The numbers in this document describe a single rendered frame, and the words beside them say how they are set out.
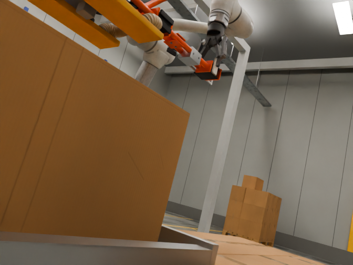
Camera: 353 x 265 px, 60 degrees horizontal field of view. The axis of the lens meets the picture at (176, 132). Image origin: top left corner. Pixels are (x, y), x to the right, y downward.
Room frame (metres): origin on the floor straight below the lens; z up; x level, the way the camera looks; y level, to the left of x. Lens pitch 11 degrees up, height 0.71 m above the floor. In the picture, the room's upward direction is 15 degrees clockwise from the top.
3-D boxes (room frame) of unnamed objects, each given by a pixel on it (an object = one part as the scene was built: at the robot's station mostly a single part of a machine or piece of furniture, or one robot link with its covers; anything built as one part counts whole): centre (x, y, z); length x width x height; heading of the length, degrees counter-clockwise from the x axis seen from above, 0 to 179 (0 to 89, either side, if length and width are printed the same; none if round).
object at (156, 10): (0.97, 0.16, 1.25); 0.10 x 0.08 x 0.06; 50
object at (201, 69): (1.24, -0.07, 1.24); 0.08 x 0.07 x 0.05; 140
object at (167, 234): (1.07, 0.09, 0.58); 0.70 x 0.03 x 0.06; 49
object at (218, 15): (1.24, -0.05, 1.48); 0.09 x 0.09 x 0.06
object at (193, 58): (1.14, 0.02, 1.24); 0.07 x 0.07 x 0.04; 50
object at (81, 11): (0.78, 0.32, 1.14); 0.04 x 0.04 x 0.05; 50
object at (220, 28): (1.24, -0.05, 1.41); 0.08 x 0.07 x 0.09; 49
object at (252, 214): (8.58, -2.59, 0.87); 1.20 x 1.01 x 1.74; 142
